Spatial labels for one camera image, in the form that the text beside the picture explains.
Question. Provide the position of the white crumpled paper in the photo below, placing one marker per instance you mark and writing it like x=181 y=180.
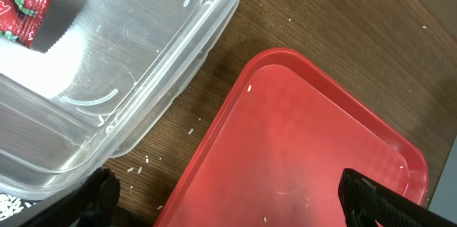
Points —
x=52 y=62

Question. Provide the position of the red serving tray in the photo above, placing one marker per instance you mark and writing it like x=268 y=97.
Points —
x=275 y=152

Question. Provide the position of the grey dishwasher rack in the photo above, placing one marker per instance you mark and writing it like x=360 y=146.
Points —
x=443 y=201

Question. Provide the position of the clear plastic waste bin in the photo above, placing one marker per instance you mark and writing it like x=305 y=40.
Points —
x=139 y=56

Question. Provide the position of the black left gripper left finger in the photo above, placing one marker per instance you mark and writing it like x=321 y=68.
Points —
x=90 y=203

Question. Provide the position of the white rice pile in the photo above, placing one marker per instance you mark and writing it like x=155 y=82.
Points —
x=11 y=205

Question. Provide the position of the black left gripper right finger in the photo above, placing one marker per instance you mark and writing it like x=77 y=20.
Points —
x=366 y=203

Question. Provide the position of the red and white wrapper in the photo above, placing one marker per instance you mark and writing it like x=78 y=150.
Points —
x=21 y=19

